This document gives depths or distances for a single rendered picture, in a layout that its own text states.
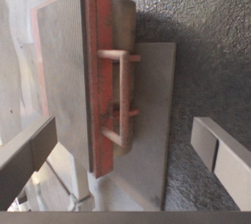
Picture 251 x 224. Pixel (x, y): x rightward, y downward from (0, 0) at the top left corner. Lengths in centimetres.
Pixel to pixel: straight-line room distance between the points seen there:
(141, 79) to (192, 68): 11
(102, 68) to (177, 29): 14
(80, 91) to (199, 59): 19
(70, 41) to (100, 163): 20
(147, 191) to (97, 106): 25
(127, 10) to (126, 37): 4
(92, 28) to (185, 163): 27
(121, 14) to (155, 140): 24
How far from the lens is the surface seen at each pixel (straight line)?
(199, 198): 38
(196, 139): 17
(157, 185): 42
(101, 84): 28
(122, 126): 24
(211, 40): 29
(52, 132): 17
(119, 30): 32
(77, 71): 29
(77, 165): 60
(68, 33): 31
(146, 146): 40
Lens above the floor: 27
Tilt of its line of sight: 39 degrees down
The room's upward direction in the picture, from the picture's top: 103 degrees counter-clockwise
